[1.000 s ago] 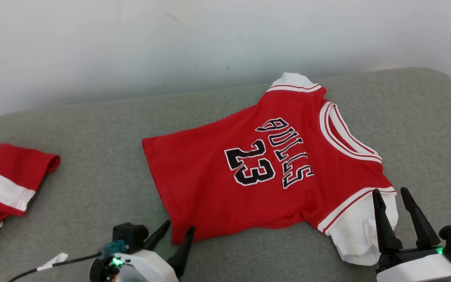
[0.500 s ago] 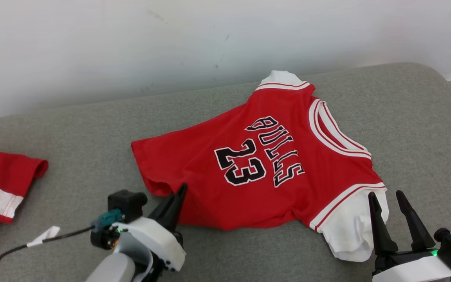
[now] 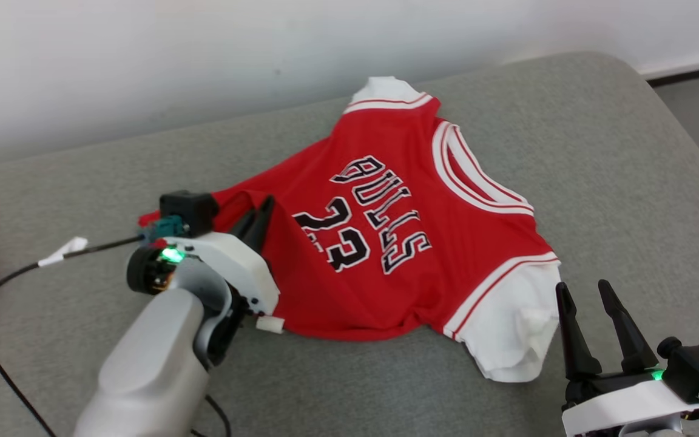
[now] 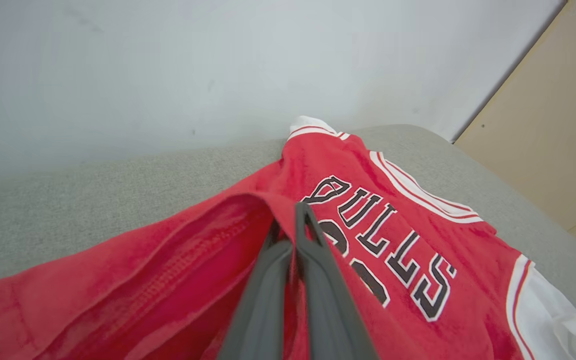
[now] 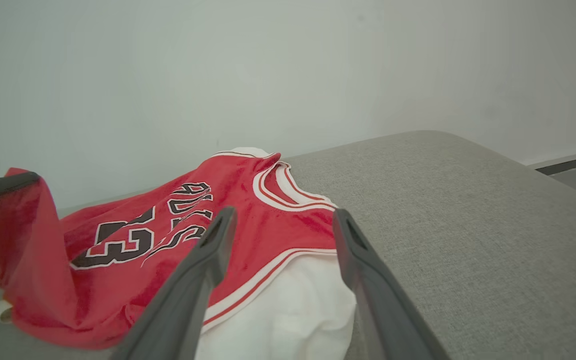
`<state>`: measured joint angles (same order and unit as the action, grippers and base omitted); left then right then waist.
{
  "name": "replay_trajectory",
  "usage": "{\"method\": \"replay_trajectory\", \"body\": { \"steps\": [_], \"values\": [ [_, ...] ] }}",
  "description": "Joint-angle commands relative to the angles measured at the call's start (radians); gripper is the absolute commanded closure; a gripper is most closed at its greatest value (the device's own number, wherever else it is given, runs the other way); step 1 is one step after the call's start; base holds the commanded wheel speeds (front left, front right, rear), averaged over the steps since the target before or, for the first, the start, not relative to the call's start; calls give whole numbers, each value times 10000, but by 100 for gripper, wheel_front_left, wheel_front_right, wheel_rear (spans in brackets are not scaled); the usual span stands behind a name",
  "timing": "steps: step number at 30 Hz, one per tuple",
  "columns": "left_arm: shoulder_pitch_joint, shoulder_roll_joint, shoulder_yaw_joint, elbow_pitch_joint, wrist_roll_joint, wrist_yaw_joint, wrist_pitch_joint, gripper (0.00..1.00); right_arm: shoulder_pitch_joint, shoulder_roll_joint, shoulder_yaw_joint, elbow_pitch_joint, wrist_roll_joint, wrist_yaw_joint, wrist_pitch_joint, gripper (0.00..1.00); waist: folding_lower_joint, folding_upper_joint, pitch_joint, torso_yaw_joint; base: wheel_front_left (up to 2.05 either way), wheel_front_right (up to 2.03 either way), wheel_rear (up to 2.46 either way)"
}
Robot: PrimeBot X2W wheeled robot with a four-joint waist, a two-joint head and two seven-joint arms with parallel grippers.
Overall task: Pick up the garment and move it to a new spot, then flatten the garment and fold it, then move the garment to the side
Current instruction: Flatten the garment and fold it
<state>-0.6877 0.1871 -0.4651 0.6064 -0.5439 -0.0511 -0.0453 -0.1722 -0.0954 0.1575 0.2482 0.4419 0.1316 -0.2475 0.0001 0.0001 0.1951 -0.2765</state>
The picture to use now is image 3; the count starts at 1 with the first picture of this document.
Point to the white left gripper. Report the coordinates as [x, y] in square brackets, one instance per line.
[240, 267]

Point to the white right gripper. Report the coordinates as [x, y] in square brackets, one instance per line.
[622, 409]

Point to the red Bulls jersey white sleeves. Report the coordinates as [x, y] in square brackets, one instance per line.
[374, 243]

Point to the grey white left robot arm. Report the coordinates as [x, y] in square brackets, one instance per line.
[155, 364]

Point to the grey fabric sofa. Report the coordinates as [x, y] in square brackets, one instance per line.
[616, 182]

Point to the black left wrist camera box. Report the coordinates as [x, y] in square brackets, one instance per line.
[190, 209]

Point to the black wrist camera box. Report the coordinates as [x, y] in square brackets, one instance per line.
[190, 209]
[698, 370]

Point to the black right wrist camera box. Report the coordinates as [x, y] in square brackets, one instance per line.
[698, 370]

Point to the white wall baseboard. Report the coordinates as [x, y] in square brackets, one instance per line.
[689, 64]

